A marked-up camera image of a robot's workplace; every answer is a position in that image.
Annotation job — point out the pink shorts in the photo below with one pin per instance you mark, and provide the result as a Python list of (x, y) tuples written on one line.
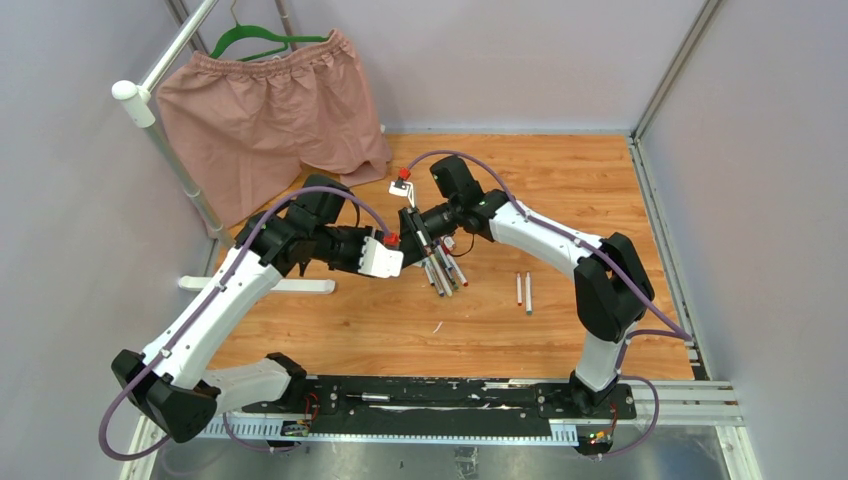
[(245, 130)]

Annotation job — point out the white acrylic marker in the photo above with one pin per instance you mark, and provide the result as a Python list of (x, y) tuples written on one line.
[(448, 245)]

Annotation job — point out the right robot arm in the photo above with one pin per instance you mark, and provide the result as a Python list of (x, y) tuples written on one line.
[(612, 289)]

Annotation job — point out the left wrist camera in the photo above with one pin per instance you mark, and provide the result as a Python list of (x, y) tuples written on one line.
[(379, 261)]

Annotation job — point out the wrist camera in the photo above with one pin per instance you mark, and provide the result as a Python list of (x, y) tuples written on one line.
[(379, 261), (405, 189)]

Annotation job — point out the green clothes hanger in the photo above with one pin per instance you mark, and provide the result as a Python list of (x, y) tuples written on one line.
[(271, 42)]

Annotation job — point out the yellow capped white marker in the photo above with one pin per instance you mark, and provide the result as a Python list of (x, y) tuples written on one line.
[(441, 275)]

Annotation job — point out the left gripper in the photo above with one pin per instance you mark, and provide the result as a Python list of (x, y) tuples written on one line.
[(360, 232)]

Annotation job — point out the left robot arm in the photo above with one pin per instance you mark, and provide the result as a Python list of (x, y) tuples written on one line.
[(169, 381)]

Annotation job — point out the grey capped marker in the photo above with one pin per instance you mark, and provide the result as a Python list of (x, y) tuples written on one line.
[(432, 279)]

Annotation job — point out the blue capped white marker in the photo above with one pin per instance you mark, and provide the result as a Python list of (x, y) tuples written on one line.
[(447, 267)]

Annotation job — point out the red capped white marker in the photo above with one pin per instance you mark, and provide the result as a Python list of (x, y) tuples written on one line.
[(519, 289)]

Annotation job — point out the green capped white marker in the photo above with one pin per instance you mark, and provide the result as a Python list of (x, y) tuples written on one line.
[(421, 234)]

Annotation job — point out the teal capped white marker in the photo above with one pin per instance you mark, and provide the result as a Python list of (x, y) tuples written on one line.
[(528, 299)]

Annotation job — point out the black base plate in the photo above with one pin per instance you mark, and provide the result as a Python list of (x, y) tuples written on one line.
[(443, 407)]

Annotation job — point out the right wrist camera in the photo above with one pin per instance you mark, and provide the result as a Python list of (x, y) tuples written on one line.
[(405, 189)]

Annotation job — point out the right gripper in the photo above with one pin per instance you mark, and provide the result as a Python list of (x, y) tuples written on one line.
[(411, 221)]

